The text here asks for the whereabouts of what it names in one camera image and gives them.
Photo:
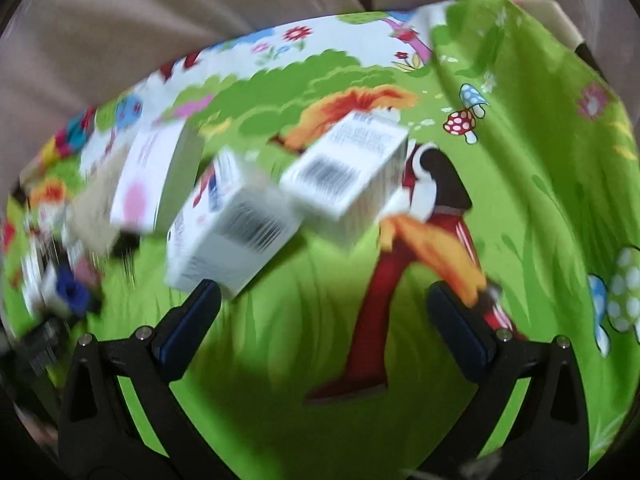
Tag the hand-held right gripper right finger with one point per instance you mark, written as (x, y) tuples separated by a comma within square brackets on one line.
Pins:
[(462, 330)]

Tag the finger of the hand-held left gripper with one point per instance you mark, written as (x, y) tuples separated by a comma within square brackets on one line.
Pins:
[(72, 292)]

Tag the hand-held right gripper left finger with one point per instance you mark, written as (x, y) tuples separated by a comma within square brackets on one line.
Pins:
[(192, 325)]

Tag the white box blue red print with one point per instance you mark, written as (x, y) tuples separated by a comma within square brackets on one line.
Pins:
[(225, 240)]

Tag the white box with barcode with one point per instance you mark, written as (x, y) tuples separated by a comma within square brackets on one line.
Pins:
[(350, 170)]

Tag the white box with pink print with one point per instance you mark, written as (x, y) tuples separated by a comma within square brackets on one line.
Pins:
[(150, 175)]

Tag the green printed play mat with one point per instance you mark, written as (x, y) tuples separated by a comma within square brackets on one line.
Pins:
[(540, 200)]

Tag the pink lace curtain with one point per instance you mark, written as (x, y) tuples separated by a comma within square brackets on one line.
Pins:
[(150, 10)]

